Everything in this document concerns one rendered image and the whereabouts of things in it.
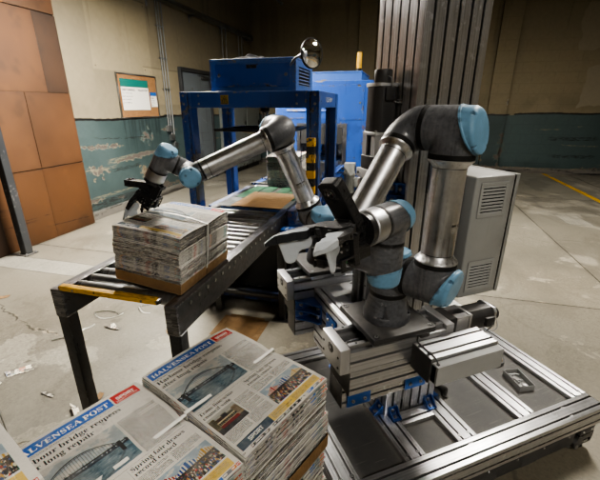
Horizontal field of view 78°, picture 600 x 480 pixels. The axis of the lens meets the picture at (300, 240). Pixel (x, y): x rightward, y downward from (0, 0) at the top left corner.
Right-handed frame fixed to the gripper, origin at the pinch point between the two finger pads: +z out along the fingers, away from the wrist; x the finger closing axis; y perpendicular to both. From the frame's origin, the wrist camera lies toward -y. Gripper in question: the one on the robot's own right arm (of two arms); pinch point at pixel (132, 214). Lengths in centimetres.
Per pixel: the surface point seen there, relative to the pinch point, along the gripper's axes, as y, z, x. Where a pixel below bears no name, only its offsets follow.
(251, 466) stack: 85, -27, -75
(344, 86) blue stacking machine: -15, -75, 337
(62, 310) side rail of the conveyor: 5.5, 35.3, -28.0
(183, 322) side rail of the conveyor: 48, 6, -24
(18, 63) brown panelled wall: -284, 84, 194
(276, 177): 7, 11, 180
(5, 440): 52, -37, -100
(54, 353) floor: -20, 137, 21
